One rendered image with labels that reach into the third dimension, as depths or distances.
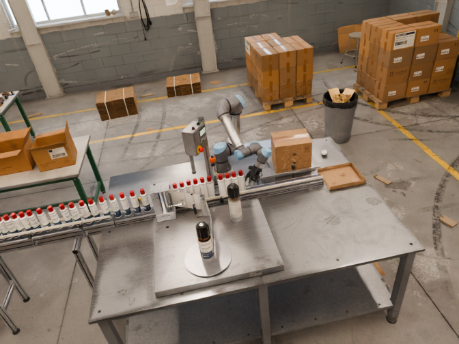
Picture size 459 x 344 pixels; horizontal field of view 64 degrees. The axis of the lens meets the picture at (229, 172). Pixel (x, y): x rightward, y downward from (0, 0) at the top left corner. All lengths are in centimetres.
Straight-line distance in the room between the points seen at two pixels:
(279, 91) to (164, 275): 422
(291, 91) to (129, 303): 451
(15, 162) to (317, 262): 303
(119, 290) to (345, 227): 155
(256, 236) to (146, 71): 597
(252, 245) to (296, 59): 400
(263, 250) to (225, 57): 605
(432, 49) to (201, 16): 411
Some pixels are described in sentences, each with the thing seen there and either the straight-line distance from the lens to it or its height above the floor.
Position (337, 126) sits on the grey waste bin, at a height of 27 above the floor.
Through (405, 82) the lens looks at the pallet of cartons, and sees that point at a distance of 610.
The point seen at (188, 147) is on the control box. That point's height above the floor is 135.
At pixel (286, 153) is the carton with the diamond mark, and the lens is 301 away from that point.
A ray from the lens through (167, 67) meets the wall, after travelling 799.
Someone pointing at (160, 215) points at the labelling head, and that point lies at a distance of 273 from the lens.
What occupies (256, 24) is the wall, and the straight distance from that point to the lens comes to 799.
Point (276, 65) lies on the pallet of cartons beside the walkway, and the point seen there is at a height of 71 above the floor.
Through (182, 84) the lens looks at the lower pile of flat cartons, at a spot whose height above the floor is 21.
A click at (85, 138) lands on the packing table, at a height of 78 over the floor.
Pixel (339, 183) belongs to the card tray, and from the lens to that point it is 304.
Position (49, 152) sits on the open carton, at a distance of 395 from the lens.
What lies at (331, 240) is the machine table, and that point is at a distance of 258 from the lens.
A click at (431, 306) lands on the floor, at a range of 345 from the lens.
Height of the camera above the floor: 268
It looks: 35 degrees down
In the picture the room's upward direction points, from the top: 7 degrees counter-clockwise
